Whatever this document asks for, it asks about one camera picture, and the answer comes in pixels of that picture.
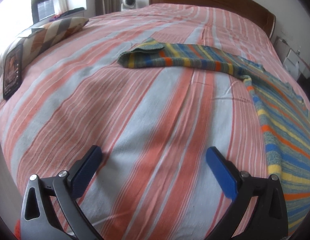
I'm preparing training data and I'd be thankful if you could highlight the multicolour striped knit sweater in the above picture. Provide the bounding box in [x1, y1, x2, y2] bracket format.
[118, 39, 310, 238]

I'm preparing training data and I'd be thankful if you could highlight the pink striped bed cover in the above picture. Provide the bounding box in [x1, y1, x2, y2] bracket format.
[0, 4, 310, 239]

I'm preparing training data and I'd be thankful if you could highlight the white desk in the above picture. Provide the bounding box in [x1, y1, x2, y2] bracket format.
[273, 36, 310, 81]

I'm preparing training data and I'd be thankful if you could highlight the black smartphone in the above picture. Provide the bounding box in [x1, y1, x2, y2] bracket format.
[3, 44, 23, 101]

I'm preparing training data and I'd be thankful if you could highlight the patterned diamond cushion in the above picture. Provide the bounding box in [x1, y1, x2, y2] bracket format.
[18, 17, 89, 69]

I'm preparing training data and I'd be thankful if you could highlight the white round security camera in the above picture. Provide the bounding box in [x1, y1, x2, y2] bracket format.
[121, 0, 137, 11]

